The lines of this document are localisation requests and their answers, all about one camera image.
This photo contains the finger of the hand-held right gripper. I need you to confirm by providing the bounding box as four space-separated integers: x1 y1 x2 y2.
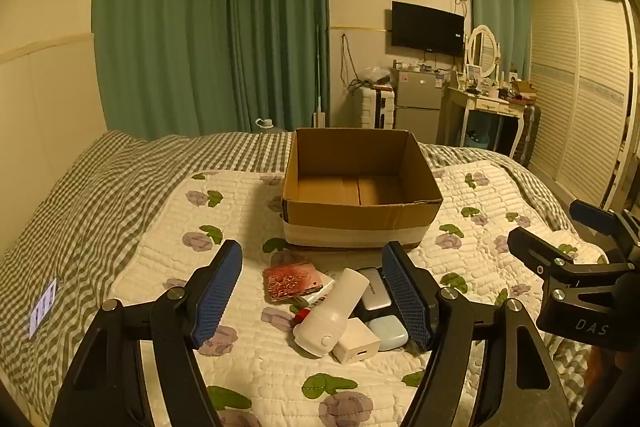
507 227 608 280
570 199 635 260

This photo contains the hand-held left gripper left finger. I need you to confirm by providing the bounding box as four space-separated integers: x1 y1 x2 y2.
50 239 244 427

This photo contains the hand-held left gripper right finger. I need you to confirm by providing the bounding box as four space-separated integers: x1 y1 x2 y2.
382 241 576 427

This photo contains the silver power bank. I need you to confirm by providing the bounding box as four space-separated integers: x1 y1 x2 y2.
360 270 393 310

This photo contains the light blue earbuds case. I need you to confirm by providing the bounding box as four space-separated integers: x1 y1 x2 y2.
367 314 410 351

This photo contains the white charger plug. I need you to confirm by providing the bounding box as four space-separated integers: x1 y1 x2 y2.
332 318 382 364

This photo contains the red rose-printed case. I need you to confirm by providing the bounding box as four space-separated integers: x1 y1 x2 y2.
263 261 323 304

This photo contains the small white rectangular box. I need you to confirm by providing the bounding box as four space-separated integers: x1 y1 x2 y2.
305 271 335 308

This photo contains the cardboard box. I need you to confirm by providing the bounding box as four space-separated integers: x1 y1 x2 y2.
281 128 444 250

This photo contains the white floral quilt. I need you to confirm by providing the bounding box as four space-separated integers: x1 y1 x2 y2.
107 159 608 427

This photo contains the dark suitcase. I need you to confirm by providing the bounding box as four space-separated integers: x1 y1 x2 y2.
515 103 542 168

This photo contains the white louvred wardrobe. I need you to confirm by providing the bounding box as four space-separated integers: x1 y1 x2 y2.
527 0 640 212

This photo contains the white dressing table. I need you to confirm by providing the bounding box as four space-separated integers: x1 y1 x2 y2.
440 84 538 158

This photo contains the smartphone with lit screen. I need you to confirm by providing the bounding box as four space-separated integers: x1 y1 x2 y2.
29 278 59 339

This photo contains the silver small fridge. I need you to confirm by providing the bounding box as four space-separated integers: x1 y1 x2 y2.
395 68 443 130

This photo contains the white suitcase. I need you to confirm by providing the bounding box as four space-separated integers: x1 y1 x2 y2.
359 87 397 130

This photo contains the white oval vanity mirror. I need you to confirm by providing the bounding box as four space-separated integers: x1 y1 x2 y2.
465 25 502 82

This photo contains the white mop stick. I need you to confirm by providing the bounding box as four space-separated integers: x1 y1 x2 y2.
312 24 326 130

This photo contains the clear plastic bag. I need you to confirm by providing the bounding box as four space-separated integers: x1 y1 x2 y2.
362 67 393 85

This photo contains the black wall television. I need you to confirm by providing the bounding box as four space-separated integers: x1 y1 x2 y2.
391 1 465 58

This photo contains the hanging black cable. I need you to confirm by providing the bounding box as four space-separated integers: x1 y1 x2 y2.
340 33 371 92

